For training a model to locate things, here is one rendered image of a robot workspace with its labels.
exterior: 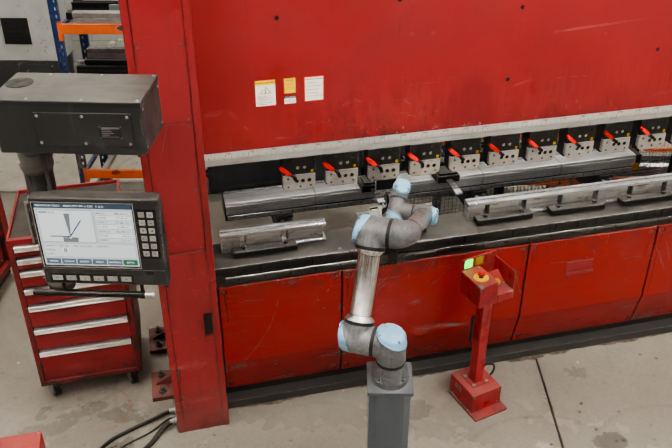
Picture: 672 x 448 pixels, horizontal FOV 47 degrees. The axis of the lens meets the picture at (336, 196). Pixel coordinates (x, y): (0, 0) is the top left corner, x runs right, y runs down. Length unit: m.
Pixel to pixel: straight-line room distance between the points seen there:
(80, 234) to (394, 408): 1.36
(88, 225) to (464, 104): 1.76
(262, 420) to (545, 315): 1.60
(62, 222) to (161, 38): 0.76
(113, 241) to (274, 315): 1.20
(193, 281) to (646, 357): 2.56
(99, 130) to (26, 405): 2.11
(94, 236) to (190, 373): 1.18
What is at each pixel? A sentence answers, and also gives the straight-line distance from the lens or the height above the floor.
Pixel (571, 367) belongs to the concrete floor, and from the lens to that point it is 4.53.
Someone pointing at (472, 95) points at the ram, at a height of 1.56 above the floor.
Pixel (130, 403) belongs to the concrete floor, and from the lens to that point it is 4.28.
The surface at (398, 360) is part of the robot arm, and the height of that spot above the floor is 0.91.
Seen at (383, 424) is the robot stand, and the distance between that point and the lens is 3.22.
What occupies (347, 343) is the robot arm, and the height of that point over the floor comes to 0.95.
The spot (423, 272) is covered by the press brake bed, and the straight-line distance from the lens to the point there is 3.88.
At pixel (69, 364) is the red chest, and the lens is 4.23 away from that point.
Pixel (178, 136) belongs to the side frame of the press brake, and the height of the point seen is 1.60.
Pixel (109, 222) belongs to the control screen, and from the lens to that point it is 2.80.
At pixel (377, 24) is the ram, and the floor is 1.92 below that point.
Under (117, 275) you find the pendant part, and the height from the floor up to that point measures 1.28.
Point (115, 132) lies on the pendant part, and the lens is 2.64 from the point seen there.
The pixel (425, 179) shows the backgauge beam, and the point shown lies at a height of 0.98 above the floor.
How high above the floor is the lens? 2.92
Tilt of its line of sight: 30 degrees down
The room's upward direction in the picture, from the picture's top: straight up
